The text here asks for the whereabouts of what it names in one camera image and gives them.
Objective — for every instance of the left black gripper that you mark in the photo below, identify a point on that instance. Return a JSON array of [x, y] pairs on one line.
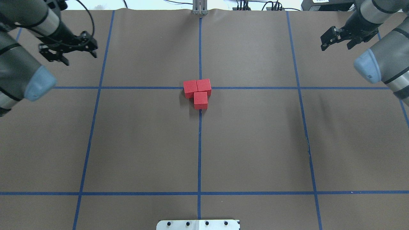
[[65, 34]]

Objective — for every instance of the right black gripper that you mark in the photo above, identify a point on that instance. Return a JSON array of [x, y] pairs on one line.
[[354, 25]]

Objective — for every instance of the red block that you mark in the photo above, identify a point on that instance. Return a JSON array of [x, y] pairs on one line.
[[200, 100], [204, 85], [189, 87]]

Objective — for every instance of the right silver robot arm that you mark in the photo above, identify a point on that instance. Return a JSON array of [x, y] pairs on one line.
[[387, 61]]

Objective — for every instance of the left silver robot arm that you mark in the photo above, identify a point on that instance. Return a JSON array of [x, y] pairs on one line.
[[22, 75]]

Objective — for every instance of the black box with label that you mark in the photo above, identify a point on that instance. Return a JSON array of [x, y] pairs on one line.
[[327, 5]]

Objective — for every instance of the aluminium frame post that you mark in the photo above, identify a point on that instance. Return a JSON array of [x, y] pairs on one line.
[[200, 7]]

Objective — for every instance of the white camera stand post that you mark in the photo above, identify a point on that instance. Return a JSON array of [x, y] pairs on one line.
[[206, 224]]

